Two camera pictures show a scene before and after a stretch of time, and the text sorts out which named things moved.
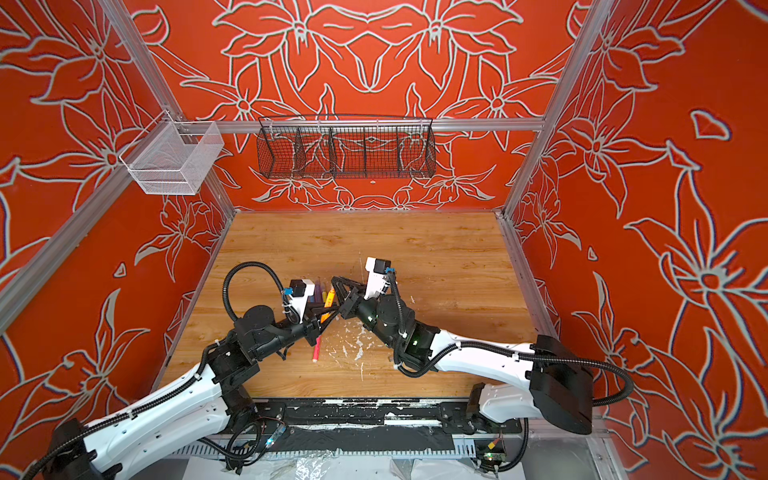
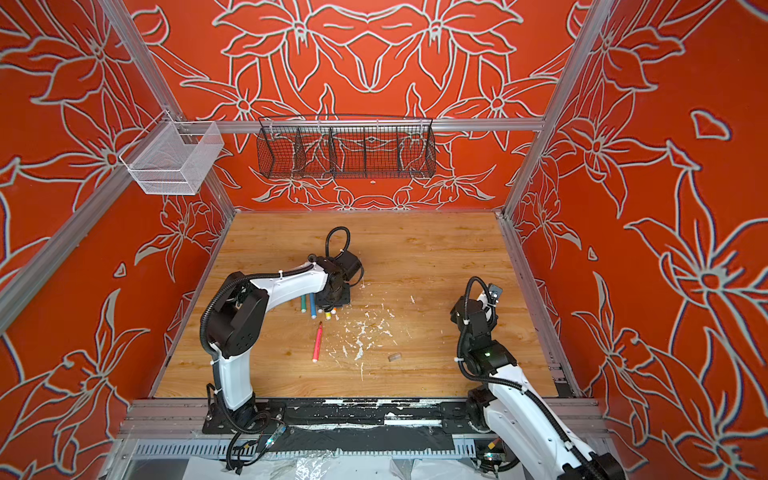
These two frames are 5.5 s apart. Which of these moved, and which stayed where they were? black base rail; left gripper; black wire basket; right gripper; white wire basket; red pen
Moved: left gripper; right gripper
Stayed: black wire basket; white wire basket; red pen; black base rail
